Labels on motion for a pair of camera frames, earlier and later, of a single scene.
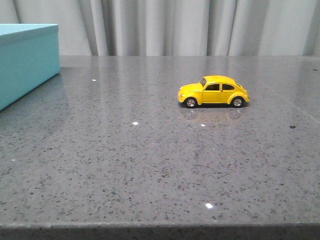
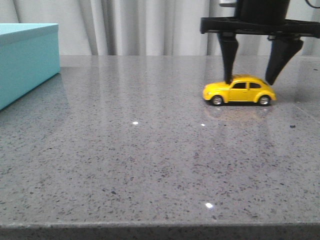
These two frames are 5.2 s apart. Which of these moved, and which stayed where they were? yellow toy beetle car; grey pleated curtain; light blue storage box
Moved: yellow toy beetle car
Stayed: grey pleated curtain; light blue storage box
